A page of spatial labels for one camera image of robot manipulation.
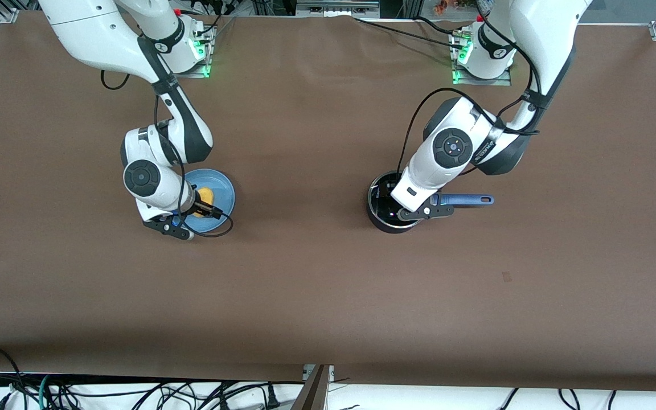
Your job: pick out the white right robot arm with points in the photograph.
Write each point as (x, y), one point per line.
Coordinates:
(83, 34)

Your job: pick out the grey background device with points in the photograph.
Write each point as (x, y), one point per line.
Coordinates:
(333, 7)

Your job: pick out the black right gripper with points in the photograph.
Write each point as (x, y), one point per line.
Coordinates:
(205, 211)

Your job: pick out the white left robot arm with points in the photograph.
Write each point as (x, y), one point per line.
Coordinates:
(544, 28)

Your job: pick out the orange background objects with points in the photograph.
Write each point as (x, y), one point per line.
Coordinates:
(445, 7)

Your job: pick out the brown table leg post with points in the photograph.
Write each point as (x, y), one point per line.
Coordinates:
(312, 396)

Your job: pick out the yellow potato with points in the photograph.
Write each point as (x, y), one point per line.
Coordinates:
(206, 196)

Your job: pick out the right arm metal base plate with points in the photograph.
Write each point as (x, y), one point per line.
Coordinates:
(191, 74)

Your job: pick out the brown table cover mat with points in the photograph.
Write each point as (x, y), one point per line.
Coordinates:
(305, 285)

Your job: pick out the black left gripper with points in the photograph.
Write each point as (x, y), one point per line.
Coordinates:
(383, 188)

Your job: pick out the silver metal bracket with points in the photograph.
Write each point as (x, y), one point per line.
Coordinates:
(331, 373)

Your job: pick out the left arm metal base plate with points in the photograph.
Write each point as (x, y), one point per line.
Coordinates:
(476, 82)

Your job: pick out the round blue plate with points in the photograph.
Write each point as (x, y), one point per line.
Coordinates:
(222, 191)

